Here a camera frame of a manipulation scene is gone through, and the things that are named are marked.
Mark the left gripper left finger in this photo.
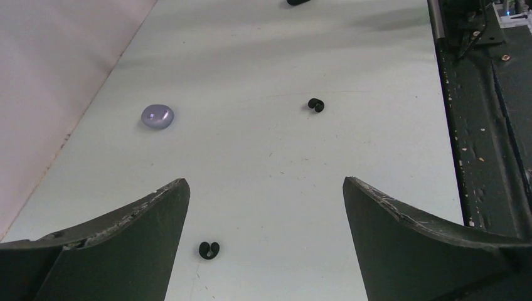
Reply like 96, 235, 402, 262
1, 179, 190, 300

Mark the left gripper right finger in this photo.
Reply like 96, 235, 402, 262
343, 177, 531, 300

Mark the purple charging case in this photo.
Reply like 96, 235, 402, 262
141, 104, 174, 130

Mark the black charging case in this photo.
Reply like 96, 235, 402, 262
286, 0, 310, 6

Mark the black earbud left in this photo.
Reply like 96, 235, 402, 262
198, 241, 220, 260

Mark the right controller board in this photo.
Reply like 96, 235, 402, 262
494, 0, 531, 30

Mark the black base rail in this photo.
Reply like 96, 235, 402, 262
428, 1, 531, 240

